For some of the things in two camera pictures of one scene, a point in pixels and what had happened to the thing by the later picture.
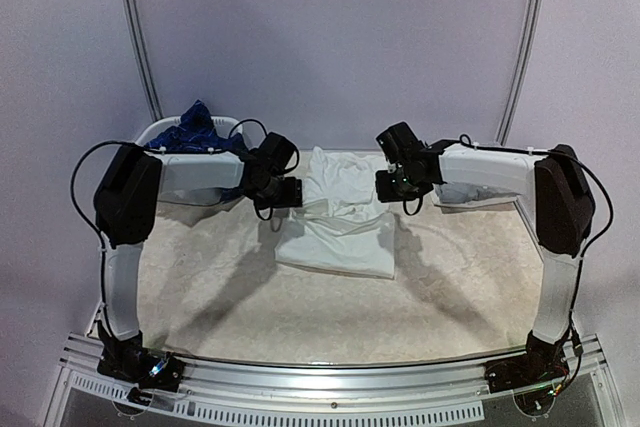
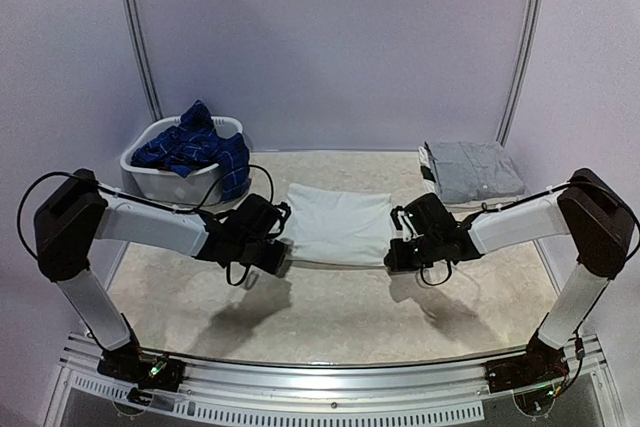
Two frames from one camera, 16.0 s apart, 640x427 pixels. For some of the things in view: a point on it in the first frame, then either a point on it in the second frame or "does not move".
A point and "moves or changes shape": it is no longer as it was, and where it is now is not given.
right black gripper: (388, 187) to (397, 254)
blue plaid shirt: (197, 132) does not move
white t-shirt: (342, 227) moves or changes shape
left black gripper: (292, 197) to (272, 264)
